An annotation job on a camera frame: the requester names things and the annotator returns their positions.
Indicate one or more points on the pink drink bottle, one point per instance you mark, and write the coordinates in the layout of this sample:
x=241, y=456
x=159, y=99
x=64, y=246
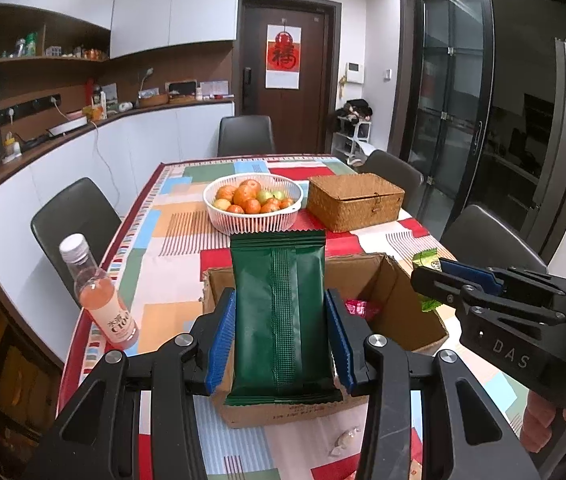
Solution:
x=108, y=310

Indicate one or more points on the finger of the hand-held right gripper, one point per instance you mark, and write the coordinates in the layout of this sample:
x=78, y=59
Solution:
x=438, y=282
x=473, y=274

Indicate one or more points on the grey dining chair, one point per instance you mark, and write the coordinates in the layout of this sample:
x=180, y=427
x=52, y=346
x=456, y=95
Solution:
x=73, y=220
x=395, y=175
x=245, y=135
x=488, y=235

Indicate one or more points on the dark green snack packet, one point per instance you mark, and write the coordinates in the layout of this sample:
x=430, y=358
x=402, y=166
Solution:
x=278, y=310

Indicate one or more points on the dark brown door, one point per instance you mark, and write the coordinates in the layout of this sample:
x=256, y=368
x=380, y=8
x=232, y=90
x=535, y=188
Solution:
x=255, y=40

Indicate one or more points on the white counter cabinet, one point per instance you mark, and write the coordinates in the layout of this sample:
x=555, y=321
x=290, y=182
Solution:
x=128, y=150

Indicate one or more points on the white intercom panel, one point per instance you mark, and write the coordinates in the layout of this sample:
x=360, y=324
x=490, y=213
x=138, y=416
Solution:
x=354, y=72

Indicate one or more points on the black glass sliding door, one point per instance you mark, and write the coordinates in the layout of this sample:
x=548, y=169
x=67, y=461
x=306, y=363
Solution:
x=463, y=110

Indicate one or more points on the red white wall calendar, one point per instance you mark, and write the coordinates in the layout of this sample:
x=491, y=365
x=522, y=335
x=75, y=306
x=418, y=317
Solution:
x=283, y=72

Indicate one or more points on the white tray appliance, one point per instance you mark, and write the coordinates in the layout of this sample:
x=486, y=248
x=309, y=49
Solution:
x=65, y=128

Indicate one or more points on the pink snack packet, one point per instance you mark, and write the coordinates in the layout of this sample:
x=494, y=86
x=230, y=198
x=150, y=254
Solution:
x=360, y=307

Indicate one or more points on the white fruit basket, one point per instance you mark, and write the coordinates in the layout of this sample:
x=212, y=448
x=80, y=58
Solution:
x=253, y=222

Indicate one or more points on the assorted shelf bottles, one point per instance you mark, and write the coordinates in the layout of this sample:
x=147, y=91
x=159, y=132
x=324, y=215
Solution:
x=28, y=45

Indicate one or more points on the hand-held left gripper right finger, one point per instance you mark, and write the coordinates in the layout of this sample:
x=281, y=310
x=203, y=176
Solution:
x=338, y=345

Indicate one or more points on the person's right hand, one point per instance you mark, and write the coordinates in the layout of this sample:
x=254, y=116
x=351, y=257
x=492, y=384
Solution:
x=538, y=420

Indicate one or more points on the brown cardboard box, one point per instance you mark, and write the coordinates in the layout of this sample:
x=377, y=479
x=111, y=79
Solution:
x=403, y=320

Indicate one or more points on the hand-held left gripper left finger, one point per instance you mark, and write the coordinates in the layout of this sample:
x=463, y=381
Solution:
x=218, y=350

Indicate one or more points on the small wicker basket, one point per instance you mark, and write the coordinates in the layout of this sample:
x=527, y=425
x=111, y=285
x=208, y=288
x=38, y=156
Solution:
x=153, y=100

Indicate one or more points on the white gooseneck lamp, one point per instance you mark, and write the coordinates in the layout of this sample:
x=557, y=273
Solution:
x=145, y=75

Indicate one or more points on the lidded wicker box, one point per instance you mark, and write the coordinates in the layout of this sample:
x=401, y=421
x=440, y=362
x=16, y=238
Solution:
x=353, y=200

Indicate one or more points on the white upper cabinets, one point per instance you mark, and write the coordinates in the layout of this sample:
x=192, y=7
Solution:
x=163, y=5

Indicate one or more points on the white wrapped candy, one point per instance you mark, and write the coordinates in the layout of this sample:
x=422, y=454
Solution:
x=344, y=441

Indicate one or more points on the white rack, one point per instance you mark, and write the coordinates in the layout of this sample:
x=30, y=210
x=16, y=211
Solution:
x=350, y=140

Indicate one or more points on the green candy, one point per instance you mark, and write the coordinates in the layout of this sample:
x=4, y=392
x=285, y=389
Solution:
x=425, y=260

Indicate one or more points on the black bag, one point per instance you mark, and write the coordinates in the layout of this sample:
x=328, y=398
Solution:
x=355, y=110

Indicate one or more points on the pile of orange green fruits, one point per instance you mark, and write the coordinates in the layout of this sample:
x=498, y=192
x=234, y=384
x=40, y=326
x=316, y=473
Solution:
x=250, y=197

